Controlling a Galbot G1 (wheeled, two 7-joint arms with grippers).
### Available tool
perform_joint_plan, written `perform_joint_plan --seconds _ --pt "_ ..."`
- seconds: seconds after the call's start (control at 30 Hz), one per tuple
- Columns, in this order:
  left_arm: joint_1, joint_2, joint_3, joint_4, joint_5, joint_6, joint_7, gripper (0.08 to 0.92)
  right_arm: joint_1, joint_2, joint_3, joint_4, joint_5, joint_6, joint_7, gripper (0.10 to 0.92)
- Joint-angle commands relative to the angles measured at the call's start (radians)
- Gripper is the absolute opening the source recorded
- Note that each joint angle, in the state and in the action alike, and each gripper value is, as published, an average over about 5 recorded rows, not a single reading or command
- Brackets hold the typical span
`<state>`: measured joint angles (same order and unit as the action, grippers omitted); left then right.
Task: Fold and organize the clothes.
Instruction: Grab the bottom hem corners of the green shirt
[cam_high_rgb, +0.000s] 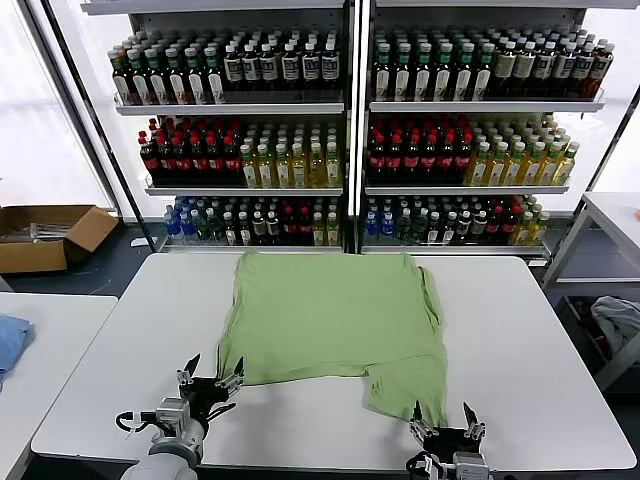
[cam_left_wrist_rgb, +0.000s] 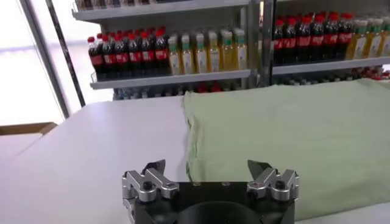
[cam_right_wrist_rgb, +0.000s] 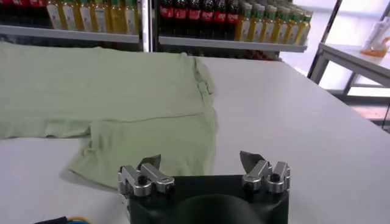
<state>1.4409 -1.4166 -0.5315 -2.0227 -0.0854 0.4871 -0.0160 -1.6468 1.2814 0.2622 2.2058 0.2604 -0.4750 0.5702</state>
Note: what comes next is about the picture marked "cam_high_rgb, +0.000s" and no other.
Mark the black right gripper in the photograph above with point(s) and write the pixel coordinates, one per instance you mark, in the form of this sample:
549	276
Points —
450	440

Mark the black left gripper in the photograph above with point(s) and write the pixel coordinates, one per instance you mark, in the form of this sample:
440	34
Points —
207	400

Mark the light green t-shirt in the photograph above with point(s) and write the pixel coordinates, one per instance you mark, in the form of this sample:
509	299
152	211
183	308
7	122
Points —
325	320

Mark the small dark bottle white cap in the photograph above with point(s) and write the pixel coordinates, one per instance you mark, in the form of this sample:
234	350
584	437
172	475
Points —
272	230
464	229
479	229
258	230
434	231
449	230
244	230
229	231

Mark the white paper scrap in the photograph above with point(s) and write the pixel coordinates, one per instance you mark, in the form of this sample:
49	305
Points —
139	242

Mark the green tinted water bottle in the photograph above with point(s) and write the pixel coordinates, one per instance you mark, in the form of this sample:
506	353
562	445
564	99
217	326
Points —
216	226
420	227
404	227

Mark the blue water bottle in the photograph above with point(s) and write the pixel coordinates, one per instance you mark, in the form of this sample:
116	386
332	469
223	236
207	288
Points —
372	226
188	225
388	226
172	225

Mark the white side table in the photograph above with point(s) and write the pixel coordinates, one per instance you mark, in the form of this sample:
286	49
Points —
50	350

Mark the cola bottle red cap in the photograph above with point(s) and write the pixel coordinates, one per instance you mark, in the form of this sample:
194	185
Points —
200	160
232	160
510	227
462	160
183	160
495	227
411	160
148	160
377	160
216	160
445	160
305	227
394	160
428	160
165	160
290	227

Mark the red fabric item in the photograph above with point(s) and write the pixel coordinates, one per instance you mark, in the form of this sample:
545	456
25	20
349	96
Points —
601	344

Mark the yellow juice bottle white cap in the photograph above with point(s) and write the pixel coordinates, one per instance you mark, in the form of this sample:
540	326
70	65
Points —
333	169
317	169
480	167
319	231
266	170
567	167
523	231
333	231
497	167
283	170
250	170
533	167
540	230
299	169
515	167
551	167

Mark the blue folded cloth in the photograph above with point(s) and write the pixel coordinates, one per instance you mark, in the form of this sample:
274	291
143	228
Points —
12	340

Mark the brown cardboard box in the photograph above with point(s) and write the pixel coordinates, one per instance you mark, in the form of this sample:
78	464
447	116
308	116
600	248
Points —
50	257

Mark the grey white cloth pile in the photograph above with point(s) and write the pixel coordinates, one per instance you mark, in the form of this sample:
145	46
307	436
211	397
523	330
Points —
620	320

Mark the metal parts bundle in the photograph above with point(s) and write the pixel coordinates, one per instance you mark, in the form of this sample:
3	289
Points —
45	232

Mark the grey metal shelf unit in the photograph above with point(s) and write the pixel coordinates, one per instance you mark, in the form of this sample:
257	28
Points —
475	106
225	109

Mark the grey side table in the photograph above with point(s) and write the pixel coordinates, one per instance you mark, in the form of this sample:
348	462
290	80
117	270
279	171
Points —
600	200

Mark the dark bottle blue white label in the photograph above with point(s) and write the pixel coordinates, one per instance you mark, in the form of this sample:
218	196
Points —
290	66
544	69
329	66
564	69
232	67
269	67
251	67
583	69
310	66

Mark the dark bottle beige label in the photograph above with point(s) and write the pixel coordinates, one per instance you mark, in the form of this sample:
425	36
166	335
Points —
524	69
505	70

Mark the reddish tea bottle white cap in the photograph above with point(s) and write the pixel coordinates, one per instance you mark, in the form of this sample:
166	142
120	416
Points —
601	69

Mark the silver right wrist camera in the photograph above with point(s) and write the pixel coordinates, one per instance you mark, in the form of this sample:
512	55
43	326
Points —
470	467

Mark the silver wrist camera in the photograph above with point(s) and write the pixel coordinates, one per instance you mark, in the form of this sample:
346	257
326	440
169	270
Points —
170	412
470	467

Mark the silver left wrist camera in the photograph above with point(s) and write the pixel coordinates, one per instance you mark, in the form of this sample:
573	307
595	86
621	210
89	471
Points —
170	412

